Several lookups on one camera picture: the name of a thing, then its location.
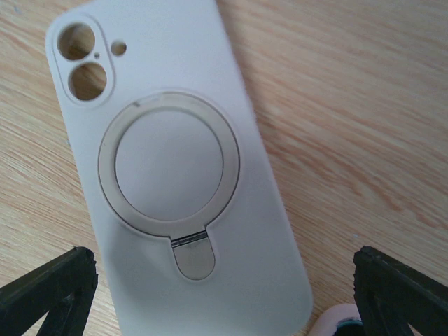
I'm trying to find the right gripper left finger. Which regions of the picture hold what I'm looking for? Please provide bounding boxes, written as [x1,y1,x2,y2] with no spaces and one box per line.
[1,246,98,335]

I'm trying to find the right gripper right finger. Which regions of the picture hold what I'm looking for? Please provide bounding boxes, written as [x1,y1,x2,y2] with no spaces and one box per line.
[353,246,447,335]

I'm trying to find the pink phone case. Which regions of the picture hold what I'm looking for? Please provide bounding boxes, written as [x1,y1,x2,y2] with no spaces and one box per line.
[307,304,362,336]

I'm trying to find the beige phone case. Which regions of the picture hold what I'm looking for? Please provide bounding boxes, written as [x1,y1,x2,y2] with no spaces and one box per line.
[45,1,313,335]

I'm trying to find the black screen phone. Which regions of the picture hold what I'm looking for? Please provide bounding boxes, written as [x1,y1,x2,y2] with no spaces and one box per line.
[334,320,365,336]

